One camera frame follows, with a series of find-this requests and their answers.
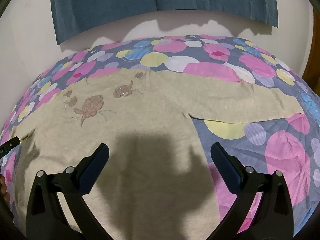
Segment colourful polka dot bedspread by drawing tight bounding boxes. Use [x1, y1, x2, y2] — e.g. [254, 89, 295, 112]
[1, 35, 319, 239]

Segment brown wooden door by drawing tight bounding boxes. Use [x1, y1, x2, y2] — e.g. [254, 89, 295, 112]
[302, 9, 320, 95]

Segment beige knit sweater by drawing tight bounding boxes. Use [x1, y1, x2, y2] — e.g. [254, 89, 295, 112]
[12, 68, 303, 239]

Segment person's left hand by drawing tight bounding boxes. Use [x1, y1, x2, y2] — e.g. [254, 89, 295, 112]
[0, 174, 10, 202]

